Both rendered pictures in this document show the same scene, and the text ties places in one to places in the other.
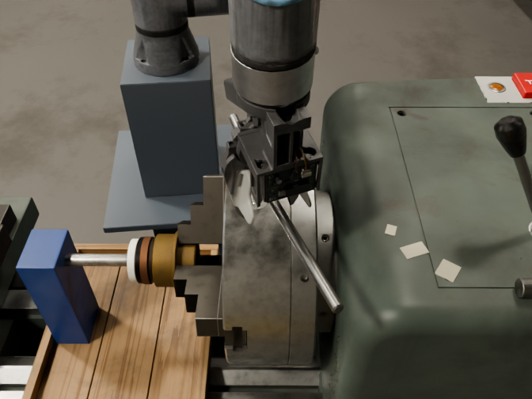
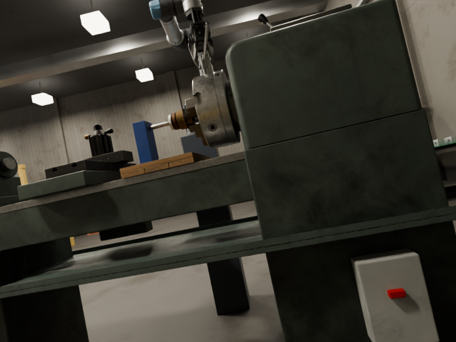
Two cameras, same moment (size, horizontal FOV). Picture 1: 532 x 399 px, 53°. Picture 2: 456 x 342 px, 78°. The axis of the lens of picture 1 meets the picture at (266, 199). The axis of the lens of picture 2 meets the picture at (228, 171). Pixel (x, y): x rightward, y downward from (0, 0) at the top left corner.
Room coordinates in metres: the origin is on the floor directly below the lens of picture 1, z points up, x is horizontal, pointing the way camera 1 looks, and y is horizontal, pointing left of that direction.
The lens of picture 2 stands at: (-0.68, -0.17, 0.76)
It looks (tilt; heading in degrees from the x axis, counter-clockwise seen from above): 2 degrees up; 8
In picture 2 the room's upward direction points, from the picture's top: 12 degrees counter-clockwise
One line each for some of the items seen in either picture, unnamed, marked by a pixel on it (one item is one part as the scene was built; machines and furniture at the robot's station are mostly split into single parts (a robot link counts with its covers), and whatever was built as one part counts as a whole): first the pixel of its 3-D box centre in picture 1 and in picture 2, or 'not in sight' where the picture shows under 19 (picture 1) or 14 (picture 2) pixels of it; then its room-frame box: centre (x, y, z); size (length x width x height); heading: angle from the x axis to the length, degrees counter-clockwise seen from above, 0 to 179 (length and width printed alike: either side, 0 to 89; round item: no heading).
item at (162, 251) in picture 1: (169, 260); (183, 119); (0.52, 0.15, 1.08); 0.09 x 0.09 x 0.09; 0
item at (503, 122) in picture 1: (510, 135); (262, 20); (0.46, -0.27, 1.38); 0.04 x 0.03 x 0.05; 90
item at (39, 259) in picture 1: (62, 290); (146, 147); (0.52, 0.35, 1.00); 0.08 x 0.06 x 0.23; 0
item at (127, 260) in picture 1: (100, 260); (160, 125); (0.52, 0.26, 1.08); 0.13 x 0.07 x 0.07; 90
